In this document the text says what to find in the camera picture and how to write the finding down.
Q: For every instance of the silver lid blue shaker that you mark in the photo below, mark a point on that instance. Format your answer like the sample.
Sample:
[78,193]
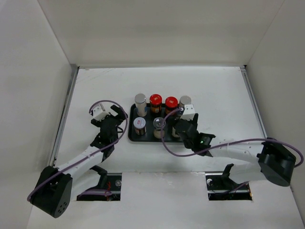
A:
[141,105]

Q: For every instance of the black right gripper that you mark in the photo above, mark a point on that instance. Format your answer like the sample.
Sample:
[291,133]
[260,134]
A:
[194,120]

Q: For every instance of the red lid sauce jar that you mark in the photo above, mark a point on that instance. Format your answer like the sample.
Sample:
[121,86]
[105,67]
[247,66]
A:
[171,103]

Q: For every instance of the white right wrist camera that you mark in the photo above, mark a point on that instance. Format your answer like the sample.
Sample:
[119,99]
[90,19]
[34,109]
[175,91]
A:
[188,112]

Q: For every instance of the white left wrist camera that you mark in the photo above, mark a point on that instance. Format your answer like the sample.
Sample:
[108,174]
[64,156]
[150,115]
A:
[99,112]

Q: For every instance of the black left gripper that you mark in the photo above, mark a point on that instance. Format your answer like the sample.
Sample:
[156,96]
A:
[120,117]

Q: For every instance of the black rectangular tray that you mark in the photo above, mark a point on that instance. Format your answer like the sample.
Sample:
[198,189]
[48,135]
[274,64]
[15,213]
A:
[148,136]

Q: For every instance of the black cap white bottle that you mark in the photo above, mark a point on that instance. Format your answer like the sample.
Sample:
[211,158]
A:
[175,133]

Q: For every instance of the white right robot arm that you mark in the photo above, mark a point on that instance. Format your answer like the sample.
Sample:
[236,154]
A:
[264,159]

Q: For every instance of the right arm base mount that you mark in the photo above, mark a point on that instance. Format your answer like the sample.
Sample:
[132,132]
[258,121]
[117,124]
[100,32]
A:
[221,188]

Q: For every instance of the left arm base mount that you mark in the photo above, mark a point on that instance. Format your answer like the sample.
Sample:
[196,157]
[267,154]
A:
[108,187]

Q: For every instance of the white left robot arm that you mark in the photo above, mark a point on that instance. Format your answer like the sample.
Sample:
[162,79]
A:
[52,193]

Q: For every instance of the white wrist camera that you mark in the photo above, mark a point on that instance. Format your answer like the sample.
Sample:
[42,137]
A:
[99,112]
[188,112]

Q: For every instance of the red lid chili jar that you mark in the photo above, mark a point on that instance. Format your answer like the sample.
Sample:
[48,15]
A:
[155,105]

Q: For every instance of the clear lid salt grinder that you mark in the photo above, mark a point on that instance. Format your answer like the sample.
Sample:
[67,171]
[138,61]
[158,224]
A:
[159,125]

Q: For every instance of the blue label spice shaker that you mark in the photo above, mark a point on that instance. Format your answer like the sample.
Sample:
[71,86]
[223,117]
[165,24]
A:
[184,100]

